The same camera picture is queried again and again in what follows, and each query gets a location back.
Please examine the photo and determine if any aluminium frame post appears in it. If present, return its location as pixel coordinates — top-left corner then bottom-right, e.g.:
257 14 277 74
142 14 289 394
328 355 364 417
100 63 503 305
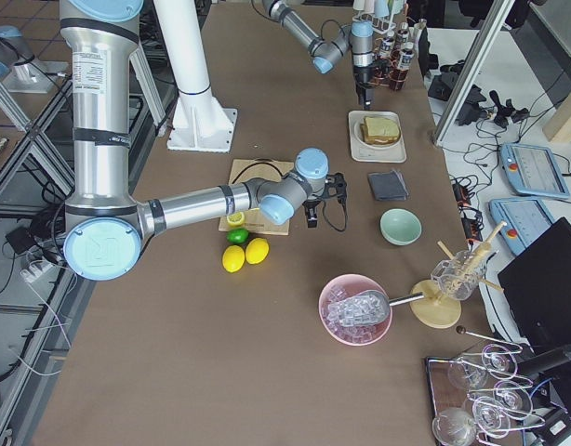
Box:
432 0 531 148

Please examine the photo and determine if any green lime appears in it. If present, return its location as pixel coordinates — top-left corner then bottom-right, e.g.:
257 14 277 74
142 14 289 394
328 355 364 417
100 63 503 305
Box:
226 227 249 244

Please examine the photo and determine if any steel ice scoop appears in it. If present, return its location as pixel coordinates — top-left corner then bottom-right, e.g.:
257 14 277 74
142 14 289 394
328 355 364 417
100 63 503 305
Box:
326 290 424 327

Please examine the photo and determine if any mint green bowl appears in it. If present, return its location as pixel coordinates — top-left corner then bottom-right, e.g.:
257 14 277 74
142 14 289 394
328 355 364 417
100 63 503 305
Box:
379 208 422 246

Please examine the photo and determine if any white round plate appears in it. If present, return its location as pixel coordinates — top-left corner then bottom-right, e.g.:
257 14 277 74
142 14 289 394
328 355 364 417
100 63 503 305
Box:
353 116 401 148

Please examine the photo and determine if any copper wire bottle rack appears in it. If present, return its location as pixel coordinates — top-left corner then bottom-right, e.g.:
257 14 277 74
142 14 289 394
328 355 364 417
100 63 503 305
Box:
369 22 417 91

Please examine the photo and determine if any cream rabbit tray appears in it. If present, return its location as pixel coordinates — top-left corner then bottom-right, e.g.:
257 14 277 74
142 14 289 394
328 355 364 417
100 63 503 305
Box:
348 111 406 164

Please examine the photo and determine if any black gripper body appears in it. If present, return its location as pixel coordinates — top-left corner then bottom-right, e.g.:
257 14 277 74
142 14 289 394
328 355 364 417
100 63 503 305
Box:
303 172 347 209
352 59 391 91

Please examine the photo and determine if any wooden cutting board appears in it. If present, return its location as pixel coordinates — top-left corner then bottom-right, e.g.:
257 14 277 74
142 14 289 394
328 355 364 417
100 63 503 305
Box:
229 159 294 236

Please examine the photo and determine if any tea bottle white cap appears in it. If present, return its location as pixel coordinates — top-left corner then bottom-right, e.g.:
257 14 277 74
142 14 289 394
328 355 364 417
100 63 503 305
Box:
378 37 394 60

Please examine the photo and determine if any grey folded cloth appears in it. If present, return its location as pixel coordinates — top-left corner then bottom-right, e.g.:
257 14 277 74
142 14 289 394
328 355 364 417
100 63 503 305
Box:
367 169 409 202

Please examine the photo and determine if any wooden mug tree stand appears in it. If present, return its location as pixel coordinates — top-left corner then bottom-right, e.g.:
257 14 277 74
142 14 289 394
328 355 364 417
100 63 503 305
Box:
410 221 507 329

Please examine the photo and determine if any black monitor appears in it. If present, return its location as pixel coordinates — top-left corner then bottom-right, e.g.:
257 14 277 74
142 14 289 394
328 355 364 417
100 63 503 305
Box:
498 217 571 348

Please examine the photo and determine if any blue teach pendant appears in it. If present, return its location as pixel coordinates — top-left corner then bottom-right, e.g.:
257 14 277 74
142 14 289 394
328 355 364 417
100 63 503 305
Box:
499 143 570 199
488 197 555 256

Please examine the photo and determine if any bread slice under egg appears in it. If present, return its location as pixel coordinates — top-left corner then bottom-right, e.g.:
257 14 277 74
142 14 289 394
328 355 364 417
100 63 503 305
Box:
360 124 401 146

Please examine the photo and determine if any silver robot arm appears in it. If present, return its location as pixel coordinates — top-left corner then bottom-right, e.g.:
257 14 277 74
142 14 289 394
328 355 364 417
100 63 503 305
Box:
60 1 345 281
262 1 377 110

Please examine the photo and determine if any yellow whole lemon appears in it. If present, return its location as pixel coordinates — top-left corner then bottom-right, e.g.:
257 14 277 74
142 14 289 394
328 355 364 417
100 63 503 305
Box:
245 238 270 265
221 245 246 273

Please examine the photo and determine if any halved lemon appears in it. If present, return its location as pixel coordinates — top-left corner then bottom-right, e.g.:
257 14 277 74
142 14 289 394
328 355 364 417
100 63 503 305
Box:
226 212 246 227

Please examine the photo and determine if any pink bowl of ice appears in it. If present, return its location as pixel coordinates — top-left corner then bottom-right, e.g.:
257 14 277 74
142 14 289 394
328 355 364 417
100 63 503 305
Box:
318 274 392 347

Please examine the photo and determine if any wine glass tray rack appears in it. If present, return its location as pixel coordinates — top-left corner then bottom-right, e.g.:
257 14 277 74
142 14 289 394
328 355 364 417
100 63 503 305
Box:
425 341 546 445

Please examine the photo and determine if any bread slice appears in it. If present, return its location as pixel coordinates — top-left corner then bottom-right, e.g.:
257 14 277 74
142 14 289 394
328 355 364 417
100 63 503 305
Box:
360 124 401 146
364 116 401 138

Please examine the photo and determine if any glass mug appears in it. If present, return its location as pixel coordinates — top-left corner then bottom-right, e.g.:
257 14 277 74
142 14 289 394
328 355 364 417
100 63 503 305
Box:
431 250 490 301

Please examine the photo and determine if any white wire cup rack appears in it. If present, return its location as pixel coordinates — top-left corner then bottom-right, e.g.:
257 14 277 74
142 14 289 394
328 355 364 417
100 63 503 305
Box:
352 0 406 35

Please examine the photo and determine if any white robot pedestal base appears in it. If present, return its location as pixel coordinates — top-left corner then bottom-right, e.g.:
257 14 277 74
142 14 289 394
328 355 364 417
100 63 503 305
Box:
154 0 237 153

